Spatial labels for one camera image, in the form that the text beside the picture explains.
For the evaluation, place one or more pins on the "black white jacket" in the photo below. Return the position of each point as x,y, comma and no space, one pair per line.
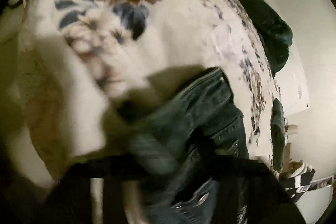
296,186

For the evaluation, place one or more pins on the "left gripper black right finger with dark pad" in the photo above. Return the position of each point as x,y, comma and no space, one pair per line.
250,183

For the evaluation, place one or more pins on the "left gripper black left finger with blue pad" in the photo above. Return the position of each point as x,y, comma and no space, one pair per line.
71,200

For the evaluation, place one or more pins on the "dark blue denim jeans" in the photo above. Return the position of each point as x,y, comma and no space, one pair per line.
178,158

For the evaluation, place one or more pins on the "folded blue jeans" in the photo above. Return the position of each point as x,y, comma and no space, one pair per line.
277,127

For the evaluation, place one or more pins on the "dark green blanket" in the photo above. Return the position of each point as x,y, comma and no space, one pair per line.
276,36

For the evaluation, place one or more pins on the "floral white bed quilt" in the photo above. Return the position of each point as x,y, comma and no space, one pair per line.
79,60

